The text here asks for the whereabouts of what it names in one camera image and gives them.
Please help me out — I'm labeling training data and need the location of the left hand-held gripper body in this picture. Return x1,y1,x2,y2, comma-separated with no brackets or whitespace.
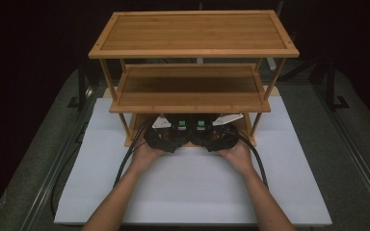
143,115,189,154

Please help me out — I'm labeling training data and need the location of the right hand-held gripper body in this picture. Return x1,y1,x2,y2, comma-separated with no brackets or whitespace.
204,113,245,153

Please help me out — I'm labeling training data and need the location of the black sandal with teal straps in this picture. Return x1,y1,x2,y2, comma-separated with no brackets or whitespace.
190,114,218,145
168,114,192,142

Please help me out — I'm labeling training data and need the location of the three-tier wooden shelf rack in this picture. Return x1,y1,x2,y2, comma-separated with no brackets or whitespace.
88,10,301,148

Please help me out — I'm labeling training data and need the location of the person's right hand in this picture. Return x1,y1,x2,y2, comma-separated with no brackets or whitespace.
218,141,255,176

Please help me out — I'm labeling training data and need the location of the person's left hand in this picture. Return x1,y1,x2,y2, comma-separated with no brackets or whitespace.
129,141,169,176

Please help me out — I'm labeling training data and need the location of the white foam board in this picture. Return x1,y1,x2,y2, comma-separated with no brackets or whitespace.
53,95,332,226

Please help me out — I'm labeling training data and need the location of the tan wooden board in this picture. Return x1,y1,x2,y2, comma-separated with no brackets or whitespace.
103,85,281,99

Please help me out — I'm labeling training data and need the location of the black metal stand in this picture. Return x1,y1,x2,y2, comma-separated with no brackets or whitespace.
66,59,89,113
325,59,351,113

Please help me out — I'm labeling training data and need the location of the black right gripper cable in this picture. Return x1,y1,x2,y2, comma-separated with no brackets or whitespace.
237,130,270,190

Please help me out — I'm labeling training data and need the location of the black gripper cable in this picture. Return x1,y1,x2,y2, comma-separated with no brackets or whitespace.
237,130,270,190
113,124,149,189

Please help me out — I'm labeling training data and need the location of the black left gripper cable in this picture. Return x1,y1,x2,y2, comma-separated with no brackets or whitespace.
113,124,149,189

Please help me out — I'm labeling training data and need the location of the aluminium rail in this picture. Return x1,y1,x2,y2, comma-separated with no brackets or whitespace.
312,85,370,219
20,86,95,231

